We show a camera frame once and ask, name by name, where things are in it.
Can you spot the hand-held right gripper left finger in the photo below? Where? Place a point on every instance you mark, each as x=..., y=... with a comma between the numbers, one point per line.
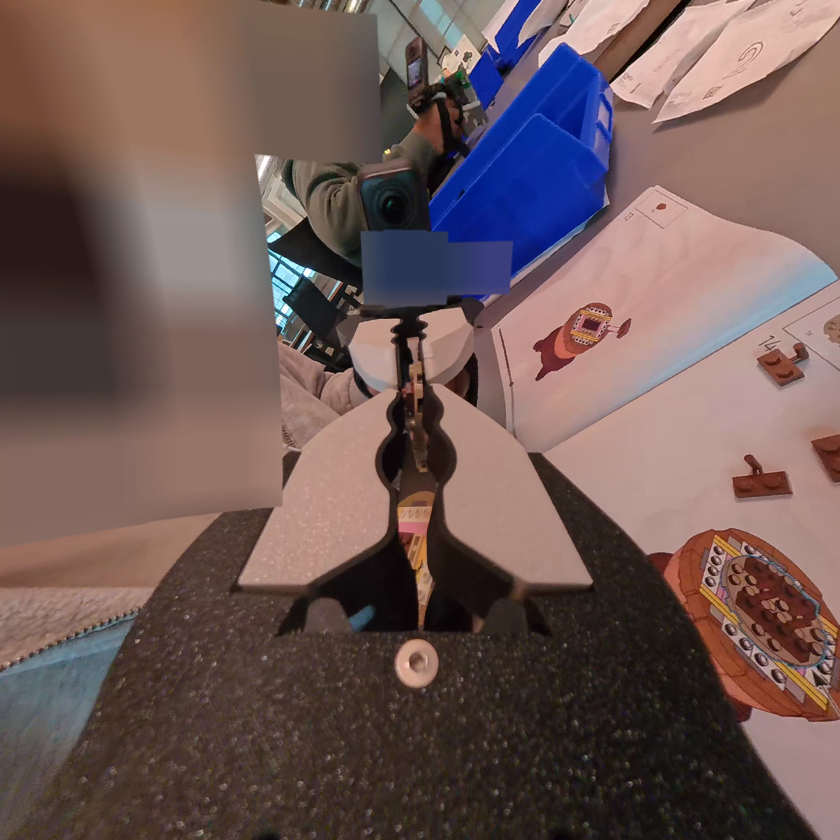
x=328, y=519

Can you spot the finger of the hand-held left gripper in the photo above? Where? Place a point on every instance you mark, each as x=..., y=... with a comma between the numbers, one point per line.
x=374, y=357
x=449, y=348

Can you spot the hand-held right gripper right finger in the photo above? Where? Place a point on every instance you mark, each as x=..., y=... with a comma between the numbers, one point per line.
x=512, y=519

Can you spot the tan round plate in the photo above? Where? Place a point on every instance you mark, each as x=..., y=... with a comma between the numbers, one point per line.
x=419, y=420

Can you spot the brick pot model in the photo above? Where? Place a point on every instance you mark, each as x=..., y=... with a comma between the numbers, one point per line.
x=415, y=538

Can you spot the small brown brick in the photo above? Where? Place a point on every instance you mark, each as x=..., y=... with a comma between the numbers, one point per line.
x=827, y=456
x=781, y=362
x=761, y=482

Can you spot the factory style window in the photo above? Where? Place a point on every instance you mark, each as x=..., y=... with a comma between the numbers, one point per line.
x=309, y=302

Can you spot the blue plastic bin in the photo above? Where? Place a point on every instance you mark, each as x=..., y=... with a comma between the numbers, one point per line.
x=512, y=33
x=525, y=184

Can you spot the white instruction booklet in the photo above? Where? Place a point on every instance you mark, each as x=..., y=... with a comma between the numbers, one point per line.
x=656, y=368

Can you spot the white paper sheet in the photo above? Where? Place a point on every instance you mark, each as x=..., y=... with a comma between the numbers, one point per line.
x=748, y=59
x=597, y=26
x=670, y=59

